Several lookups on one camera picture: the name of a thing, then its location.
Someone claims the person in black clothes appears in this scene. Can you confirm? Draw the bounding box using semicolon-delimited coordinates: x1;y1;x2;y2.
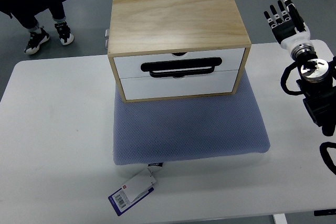
1;0;74;55

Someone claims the white and blue paper tag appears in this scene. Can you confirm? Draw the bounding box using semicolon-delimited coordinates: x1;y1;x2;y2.
108;168;156;217

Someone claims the metal bracket at table edge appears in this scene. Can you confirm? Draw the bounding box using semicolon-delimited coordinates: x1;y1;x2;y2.
104;28;110;49

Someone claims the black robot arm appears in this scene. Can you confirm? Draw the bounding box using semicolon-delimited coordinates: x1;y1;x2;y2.
280;42;335;136

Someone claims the white bottom drawer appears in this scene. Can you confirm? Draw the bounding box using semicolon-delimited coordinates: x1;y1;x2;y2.
121;70;238;100

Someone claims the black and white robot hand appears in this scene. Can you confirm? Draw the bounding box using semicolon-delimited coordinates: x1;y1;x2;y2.
264;0;310;51

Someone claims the white table leg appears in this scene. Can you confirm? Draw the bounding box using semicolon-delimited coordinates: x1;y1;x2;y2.
272;214;287;224

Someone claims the white drawer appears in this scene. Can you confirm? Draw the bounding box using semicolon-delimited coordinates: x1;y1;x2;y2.
121;70;238;100
114;48;245;79

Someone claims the blue mesh cushion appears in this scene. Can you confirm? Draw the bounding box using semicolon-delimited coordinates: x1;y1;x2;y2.
113;74;270;165

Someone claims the black drawer handle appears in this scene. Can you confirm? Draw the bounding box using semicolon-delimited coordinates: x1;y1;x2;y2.
140;57;222;78

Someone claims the black cable loop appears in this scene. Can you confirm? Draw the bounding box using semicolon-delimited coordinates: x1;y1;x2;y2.
319;141;336;175

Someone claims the black table control panel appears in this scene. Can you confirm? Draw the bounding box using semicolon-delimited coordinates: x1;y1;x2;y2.
313;208;336;216

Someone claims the wooden drawer cabinet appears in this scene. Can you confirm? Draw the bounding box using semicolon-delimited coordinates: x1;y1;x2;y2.
108;0;251;103

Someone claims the white top drawer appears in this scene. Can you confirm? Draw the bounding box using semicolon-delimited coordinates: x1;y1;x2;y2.
114;48;245;79

